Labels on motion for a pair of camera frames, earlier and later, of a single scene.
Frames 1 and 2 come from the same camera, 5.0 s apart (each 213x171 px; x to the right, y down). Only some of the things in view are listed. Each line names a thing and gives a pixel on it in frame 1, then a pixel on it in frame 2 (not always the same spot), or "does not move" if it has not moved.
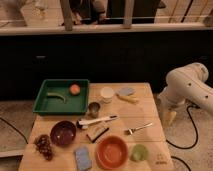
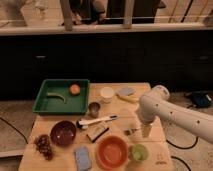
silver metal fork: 129,131 does not move
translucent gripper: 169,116 -> 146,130
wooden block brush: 96,131 does not move
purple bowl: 63,133 does not move
